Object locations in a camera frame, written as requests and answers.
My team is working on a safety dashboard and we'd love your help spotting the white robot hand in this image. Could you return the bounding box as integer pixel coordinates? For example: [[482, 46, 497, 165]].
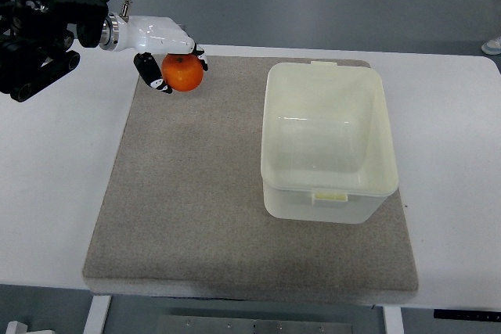
[[99, 14, 208, 94]]

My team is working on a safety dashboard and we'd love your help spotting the white table leg right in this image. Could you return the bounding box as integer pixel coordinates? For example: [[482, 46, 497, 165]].
[[383, 306, 405, 334]]

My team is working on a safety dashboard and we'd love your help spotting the black table control panel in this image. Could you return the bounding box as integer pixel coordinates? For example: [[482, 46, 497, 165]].
[[433, 309, 501, 323]]

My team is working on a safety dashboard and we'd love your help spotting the white table leg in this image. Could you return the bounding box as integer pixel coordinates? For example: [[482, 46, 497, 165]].
[[83, 296, 112, 334], [383, 306, 405, 334]]

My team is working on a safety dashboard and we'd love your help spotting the white sneaker at right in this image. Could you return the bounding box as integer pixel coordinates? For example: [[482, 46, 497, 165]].
[[481, 36, 501, 56]]

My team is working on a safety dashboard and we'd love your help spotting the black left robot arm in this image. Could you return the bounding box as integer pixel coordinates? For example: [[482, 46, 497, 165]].
[[1, 0, 208, 102]]

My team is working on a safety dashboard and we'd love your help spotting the grey felt mat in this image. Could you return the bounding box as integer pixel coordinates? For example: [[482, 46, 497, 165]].
[[82, 56, 418, 304]]

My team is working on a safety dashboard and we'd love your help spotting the cream plastic storage box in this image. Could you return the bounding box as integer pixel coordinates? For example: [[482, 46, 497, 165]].
[[261, 61, 398, 224]]

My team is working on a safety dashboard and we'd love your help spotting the orange fruit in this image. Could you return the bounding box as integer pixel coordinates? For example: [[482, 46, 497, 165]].
[[160, 54, 204, 92]]

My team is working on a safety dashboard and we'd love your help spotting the white table leg left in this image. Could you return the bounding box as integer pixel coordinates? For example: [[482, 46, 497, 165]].
[[83, 296, 112, 334]]

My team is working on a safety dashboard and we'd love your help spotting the white block bottom left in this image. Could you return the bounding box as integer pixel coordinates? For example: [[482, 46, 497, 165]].
[[5, 321, 27, 334]]

